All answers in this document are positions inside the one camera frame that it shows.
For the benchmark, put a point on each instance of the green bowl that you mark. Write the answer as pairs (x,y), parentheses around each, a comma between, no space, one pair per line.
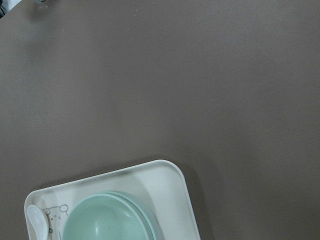
(105,217)
(144,209)

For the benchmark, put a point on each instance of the cream serving tray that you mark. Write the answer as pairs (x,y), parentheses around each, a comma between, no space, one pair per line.
(160,184)

